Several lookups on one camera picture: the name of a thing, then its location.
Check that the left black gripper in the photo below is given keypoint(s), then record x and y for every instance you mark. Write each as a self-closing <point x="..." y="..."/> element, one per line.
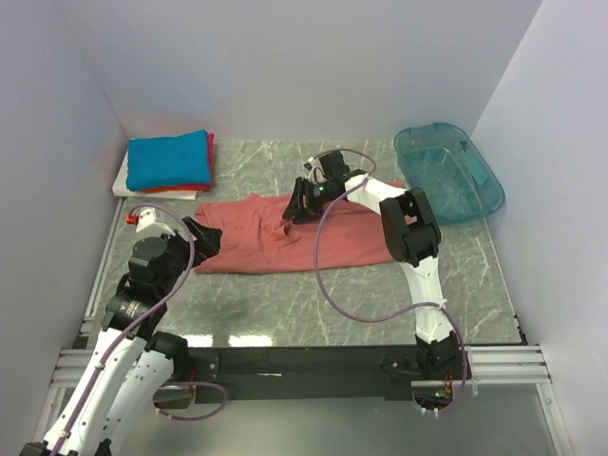
<point x="207" y="242"/>

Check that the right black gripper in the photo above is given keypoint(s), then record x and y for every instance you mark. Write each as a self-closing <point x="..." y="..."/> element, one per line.
<point x="295" y="206"/>

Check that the salmon pink t shirt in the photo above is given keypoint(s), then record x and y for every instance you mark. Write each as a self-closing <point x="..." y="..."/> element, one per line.
<point x="256" y="239"/>

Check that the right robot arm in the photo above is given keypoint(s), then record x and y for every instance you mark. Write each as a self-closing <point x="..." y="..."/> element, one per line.
<point x="411" y="234"/>

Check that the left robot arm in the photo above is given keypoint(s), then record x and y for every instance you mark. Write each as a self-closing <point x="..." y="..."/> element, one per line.
<point x="131" y="359"/>

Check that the white board under stack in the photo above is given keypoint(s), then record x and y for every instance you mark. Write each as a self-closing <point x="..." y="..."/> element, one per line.
<point x="120" y="190"/>

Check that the folded orange t shirt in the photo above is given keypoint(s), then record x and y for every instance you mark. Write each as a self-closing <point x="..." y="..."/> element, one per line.
<point x="178" y="188"/>

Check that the folded blue t shirt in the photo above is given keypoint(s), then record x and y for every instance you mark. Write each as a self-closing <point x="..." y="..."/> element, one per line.
<point x="167" y="161"/>

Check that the folded magenta t shirt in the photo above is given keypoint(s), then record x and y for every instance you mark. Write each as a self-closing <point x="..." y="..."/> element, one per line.
<point x="210" y="161"/>

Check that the teal plastic bin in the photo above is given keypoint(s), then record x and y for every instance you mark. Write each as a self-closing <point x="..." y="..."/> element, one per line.
<point x="442" y="160"/>

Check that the black base beam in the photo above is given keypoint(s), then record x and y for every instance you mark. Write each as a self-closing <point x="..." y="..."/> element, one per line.
<point x="286" y="373"/>

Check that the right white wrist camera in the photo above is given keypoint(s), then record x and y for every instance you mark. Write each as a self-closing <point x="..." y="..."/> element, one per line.
<point x="315" y="173"/>

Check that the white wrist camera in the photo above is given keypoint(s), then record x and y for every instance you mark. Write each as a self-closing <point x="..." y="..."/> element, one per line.
<point x="315" y="173"/>
<point x="149" y="222"/>

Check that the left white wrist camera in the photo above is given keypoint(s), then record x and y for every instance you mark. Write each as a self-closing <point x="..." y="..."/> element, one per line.
<point x="149" y="222"/>

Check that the aluminium frame rail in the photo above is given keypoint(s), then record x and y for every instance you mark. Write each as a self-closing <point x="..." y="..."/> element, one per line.
<point x="498" y="365"/>

